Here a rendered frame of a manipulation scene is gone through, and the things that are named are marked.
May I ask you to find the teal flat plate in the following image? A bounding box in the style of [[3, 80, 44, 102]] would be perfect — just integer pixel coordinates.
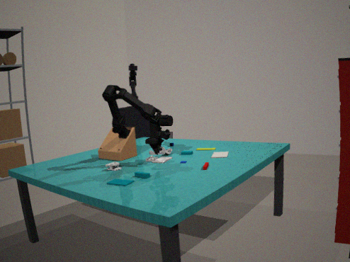
[[107, 178, 134, 186]]

